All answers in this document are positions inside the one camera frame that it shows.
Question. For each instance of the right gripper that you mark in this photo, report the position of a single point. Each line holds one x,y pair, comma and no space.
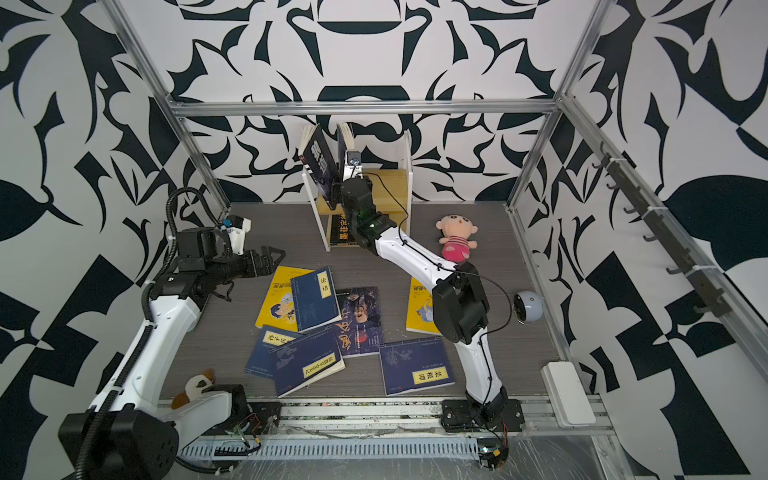
341,190

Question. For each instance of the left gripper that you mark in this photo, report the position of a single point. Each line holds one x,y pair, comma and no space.
268,266

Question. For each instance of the yellow cartoon book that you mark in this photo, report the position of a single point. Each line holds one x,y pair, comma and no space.
419,317
278,307

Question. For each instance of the purple book orange calligraphy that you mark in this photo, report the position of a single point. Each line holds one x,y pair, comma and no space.
345,141

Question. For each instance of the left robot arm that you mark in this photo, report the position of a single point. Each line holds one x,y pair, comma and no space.
124,434

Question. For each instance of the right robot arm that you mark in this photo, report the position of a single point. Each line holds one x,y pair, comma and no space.
460,303

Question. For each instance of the wooden white-framed bookshelf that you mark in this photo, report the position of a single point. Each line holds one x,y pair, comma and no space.
392,190

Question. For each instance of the black book yellow spine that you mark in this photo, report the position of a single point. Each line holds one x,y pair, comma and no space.
338,232

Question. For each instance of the navy book upper left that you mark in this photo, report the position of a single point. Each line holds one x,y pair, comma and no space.
315,301

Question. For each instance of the navy book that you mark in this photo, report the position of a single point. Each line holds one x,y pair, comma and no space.
414,365
315,301
260,363
305,360

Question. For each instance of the navy book bottom left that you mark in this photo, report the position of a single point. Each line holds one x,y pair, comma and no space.
260,363

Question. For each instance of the pink plush doll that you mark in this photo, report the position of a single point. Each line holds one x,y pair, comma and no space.
456,231

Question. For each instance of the navy book bottom centre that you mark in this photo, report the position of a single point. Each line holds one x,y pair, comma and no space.
305,360

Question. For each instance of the purple book lower centre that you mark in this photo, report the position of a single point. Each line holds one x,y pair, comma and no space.
359,332

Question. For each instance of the brown white plush toy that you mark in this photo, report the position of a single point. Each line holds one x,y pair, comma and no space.
194,388

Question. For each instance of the navy book bottom right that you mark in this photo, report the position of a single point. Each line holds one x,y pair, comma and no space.
414,365

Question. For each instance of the white round speaker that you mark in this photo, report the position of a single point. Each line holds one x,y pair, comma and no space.
528,307

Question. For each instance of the white box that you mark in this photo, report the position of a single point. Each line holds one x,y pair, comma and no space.
567,396

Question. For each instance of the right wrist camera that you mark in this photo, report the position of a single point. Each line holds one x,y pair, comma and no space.
352,167

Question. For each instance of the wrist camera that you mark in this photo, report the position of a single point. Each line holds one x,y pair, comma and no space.
236,228
352,167

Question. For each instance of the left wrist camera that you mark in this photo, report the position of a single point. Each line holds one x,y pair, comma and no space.
236,228

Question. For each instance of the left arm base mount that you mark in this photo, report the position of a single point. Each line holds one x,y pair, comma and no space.
261,417

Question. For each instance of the aluminium frame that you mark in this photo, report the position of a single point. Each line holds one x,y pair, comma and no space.
744,323

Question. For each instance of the white slotted cable duct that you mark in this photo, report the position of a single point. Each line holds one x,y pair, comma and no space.
334,449

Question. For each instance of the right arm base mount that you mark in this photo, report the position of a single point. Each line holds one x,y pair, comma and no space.
458,416

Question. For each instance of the grey hook rail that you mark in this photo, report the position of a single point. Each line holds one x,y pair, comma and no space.
658,220

